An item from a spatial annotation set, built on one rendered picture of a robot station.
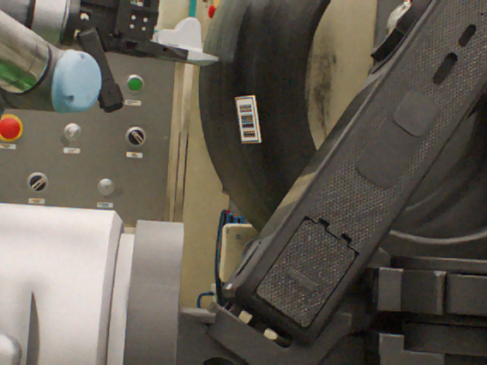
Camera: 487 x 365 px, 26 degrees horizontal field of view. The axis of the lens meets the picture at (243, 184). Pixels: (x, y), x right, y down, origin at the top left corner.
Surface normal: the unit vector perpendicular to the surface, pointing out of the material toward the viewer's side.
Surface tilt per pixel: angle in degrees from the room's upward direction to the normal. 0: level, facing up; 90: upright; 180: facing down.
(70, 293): 59
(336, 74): 90
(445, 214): 82
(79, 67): 90
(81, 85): 90
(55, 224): 24
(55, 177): 90
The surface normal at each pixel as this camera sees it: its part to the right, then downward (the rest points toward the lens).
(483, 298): -0.52, -0.11
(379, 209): 0.11, -0.10
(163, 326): 0.08, -0.32
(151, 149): 0.25, 0.07
